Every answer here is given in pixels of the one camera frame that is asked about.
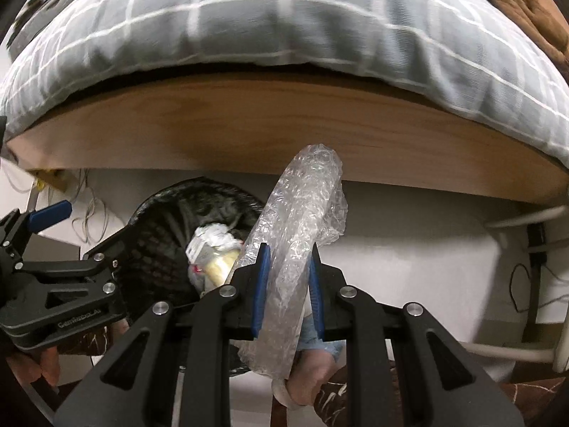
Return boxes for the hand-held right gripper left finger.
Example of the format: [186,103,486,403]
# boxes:
[53,242,272,427]

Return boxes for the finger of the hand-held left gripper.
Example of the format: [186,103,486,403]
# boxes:
[0,201,73,272]
[20,226,143,276]

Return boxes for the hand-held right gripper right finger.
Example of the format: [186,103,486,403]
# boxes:
[309,242,525,427]

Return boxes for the black bin with liner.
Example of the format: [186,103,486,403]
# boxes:
[127,178,267,376]

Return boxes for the clear bubble wrap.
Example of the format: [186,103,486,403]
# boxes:
[224,143,348,379]

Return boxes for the person's left hand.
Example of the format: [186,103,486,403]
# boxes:
[6,344,62,388]

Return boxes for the person's foot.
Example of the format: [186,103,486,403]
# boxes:
[284,349,345,407]

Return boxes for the brown patterned pants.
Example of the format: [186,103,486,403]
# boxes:
[62,325,569,427]

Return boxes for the grey checked bed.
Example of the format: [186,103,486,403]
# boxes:
[0,0,569,207]

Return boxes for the brown fleece coat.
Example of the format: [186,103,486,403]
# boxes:
[462,0,569,60]

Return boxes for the white cable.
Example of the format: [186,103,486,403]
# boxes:
[67,169,112,245]

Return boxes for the white metal frame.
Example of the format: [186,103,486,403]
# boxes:
[458,205,569,372]

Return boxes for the black power cable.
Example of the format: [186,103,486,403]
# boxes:
[509,225,549,314]

